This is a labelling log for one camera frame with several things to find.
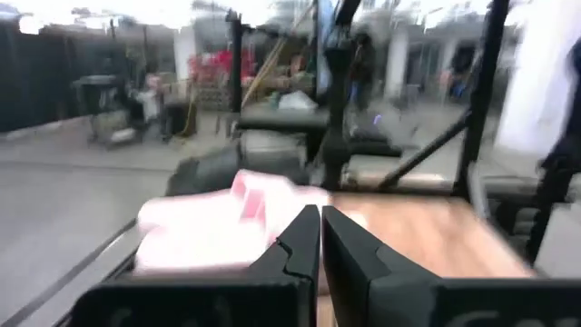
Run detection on black partition wall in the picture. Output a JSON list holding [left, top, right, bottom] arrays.
[[0, 25, 114, 133]]

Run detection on black upright post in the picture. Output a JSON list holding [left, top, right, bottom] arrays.
[[226, 11, 245, 114]]

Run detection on person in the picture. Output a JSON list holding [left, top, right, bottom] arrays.
[[493, 0, 581, 267]]

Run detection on black aluminium table frame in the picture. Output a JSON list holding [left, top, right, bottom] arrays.
[[379, 0, 512, 201]]

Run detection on grey cart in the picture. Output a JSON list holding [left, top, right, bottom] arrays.
[[71, 74, 137, 146]]

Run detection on red stacked items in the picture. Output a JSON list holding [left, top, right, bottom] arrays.
[[188, 48, 258, 85]]

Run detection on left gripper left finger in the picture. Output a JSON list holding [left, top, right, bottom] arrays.
[[67, 203, 321, 327]]

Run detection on black foam slide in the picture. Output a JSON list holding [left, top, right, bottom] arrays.
[[238, 130, 312, 183], [165, 144, 246, 197]]

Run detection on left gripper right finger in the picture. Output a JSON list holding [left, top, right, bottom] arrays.
[[321, 206, 581, 327]]

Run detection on pink foam slide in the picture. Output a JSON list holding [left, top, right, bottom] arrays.
[[133, 188, 291, 276], [229, 168, 331, 219]]

